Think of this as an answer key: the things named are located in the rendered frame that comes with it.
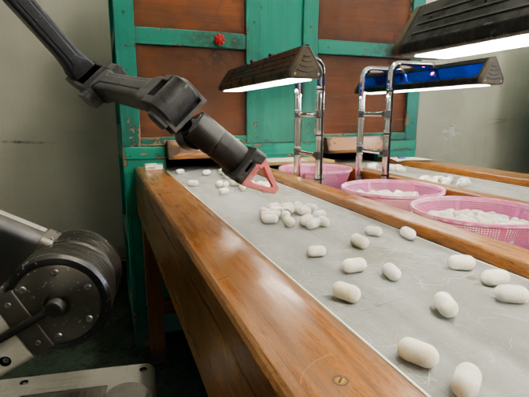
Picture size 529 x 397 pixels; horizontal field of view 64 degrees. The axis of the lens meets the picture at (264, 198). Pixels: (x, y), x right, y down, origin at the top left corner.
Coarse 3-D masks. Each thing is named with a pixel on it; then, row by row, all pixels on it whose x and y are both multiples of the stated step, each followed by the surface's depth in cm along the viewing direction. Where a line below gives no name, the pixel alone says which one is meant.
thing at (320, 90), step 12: (252, 60) 127; (264, 60) 112; (324, 72) 119; (300, 84) 133; (324, 84) 120; (300, 96) 134; (300, 108) 134; (300, 120) 135; (300, 132) 136; (300, 144) 137; (300, 156) 138; (312, 156) 127; (300, 168) 139
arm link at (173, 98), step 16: (112, 64) 100; (96, 80) 94; (112, 80) 88; (128, 80) 82; (144, 80) 78; (160, 80) 73; (176, 80) 70; (80, 96) 98; (96, 96) 96; (112, 96) 90; (128, 96) 80; (144, 96) 72; (160, 96) 69; (176, 96) 69; (192, 96) 71; (176, 112) 70
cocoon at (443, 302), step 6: (438, 294) 48; (444, 294) 48; (438, 300) 47; (444, 300) 46; (450, 300) 46; (438, 306) 46; (444, 306) 46; (450, 306) 46; (456, 306) 46; (444, 312) 46; (450, 312) 46; (456, 312) 46
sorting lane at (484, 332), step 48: (192, 192) 120; (240, 192) 121; (288, 192) 121; (288, 240) 75; (336, 240) 75; (384, 240) 75; (384, 288) 54; (432, 288) 54; (480, 288) 54; (528, 288) 54; (384, 336) 43; (432, 336) 43; (480, 336) 43; (528, 336) 43; (432, 384) 35; (528, 384) 35
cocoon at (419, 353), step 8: (400, 344) 38; (408, 344) 38; (416, 344) 37; (424, 344) 37; (400, 352) 38; (408, 352) 37; (416, 352) 37; (424, 352) 37; (432, 352) 37; (408, 360) 38; (416, 360) 37; (424, 360) 36; (432, 360) 36
